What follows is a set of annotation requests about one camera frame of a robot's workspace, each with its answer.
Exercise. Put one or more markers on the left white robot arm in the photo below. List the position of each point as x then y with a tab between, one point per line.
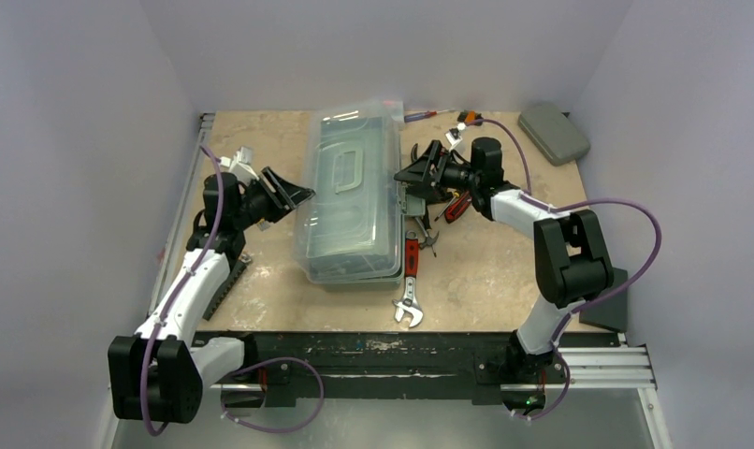
156	377

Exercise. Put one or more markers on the red adjustable wrench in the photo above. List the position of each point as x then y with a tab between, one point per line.
408	304

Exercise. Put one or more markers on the grey green case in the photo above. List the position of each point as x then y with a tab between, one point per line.
553	134

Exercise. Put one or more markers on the blue red screwdriver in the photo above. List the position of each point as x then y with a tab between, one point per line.
422	115

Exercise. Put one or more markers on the red black utility knife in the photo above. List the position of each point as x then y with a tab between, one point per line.
457	208

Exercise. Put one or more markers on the black block right edge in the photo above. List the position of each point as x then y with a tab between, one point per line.
611	314

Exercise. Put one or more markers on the green plastic tool box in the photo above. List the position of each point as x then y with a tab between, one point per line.
351	233

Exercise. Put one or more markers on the aluminium frame rail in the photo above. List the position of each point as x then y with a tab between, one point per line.
593	368

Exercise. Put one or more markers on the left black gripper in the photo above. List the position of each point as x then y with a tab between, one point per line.
286	196

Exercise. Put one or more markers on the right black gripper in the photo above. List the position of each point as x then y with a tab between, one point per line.
434	167

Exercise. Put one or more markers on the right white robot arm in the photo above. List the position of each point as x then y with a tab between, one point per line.
571	262

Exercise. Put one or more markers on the clear small parts box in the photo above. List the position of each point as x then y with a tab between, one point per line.
396	110

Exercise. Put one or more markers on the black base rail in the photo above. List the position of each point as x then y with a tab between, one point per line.
485	368

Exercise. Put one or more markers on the orange black hex key set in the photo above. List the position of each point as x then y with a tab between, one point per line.
470	118

